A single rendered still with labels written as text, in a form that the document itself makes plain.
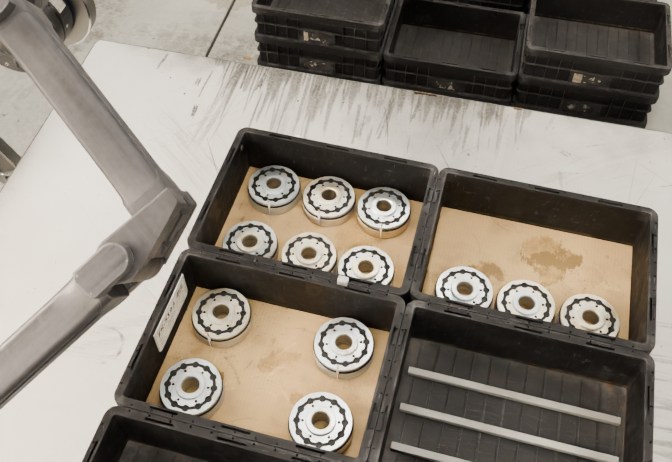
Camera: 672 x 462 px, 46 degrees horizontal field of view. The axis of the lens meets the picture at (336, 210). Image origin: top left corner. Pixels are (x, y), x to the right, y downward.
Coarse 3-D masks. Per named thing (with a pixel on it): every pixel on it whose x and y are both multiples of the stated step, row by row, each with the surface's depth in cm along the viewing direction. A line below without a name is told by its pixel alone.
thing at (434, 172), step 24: (240, 144) 152; (312, 144) 151; (432, 168) 147; (216, 192) 144; (432, 192) 144; (192, 240) 137; (264, 264) 134; (288, 264) 134; (408, 264) 134; (384, 288) 131; (408, 288) 131
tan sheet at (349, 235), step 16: (240, 192) 157; (240, 208) 154; (416, 208) 154; (224, 224) 152; (272, 224) 152; (288, 224) 152; (304, 224) 152; (352, 224) 152; (416, 224) 152; (336, 240) 150; (352, 240) 150; (368, 240) 150; (384, 240) 150; (400, 240) 150; (400, 256) 147; (336, 272) 145; (368, 272) 145; (400, 272) 145
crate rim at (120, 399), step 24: (240, 264) 134; (168, 288) 132; (336, 288) 131; (360, 288) 131; (144, 336) 126; (384, 360) 123; (120, 384) 121; (384, 384) 121; (144, 408) 118; (168, 408) 118; (240, 432) 116; (312, 456) 114; (336, 456) 114; (360, 456) 114
